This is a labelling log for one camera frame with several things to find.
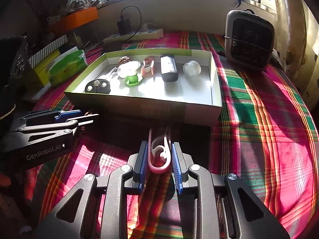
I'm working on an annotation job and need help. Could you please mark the pink carabiner clip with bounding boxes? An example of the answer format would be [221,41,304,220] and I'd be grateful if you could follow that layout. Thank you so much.
[147,127,172,174]

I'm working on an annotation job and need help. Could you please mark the black round disc gadget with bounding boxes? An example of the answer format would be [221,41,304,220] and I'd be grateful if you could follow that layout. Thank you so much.
[84,79,111,94]

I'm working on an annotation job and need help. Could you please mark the white green round mirror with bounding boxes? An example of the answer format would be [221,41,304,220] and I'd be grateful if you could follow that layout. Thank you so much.
[117,61,143,86]

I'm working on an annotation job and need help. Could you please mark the brown carved walnut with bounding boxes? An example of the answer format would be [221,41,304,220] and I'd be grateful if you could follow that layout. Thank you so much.
[118,56,130,66]

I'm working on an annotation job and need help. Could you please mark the red white small clip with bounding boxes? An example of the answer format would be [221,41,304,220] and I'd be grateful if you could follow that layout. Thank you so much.
[141,57,155,77]

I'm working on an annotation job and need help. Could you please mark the clear plastic jar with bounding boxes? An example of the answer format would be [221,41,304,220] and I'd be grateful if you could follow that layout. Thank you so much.
[183,61,201,79]

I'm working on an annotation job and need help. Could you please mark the left hand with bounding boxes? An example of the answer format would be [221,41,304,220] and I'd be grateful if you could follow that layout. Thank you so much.
[1,165,43,205]

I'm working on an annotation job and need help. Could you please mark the yellow box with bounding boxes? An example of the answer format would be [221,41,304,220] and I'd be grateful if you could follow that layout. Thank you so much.
[23,49,60,90]

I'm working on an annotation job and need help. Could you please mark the green tissue pack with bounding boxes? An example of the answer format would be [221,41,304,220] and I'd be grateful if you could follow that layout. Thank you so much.
[46,47,88,87]

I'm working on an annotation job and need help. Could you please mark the striped box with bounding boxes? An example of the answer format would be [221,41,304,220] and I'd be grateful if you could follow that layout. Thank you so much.
[29,35,68,68]

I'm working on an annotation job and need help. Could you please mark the plaid bed cloth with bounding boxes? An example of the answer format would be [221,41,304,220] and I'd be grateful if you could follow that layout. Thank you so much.
[24,31,318,238]

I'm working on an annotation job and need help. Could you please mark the black smartphone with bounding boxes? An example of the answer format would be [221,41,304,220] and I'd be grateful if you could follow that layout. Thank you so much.
[102,41,122,53]

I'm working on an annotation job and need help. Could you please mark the orange storage bin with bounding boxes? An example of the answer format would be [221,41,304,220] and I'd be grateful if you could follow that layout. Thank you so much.
[49,7,98,37]

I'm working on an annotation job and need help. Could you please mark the green white cardboard box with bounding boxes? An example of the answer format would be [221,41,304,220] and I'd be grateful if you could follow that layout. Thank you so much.
[64,48,222,126]

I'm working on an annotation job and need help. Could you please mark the white power strip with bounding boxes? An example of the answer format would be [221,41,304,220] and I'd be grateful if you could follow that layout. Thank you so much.
[103,29,164,44]

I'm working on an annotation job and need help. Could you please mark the grey black mini heater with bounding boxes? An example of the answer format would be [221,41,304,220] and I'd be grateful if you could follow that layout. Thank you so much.
[224,9,275,71]

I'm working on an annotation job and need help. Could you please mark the heart pattern curtain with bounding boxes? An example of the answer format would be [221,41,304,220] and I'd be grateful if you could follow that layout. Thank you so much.
[275,0,318,110]

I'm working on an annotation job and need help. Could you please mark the black camera box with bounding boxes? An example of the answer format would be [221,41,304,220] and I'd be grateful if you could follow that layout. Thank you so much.
[1,36,29,119]

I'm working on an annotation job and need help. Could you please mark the black charger with cable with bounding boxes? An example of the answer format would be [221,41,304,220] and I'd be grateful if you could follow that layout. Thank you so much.
[117,5,142,42]

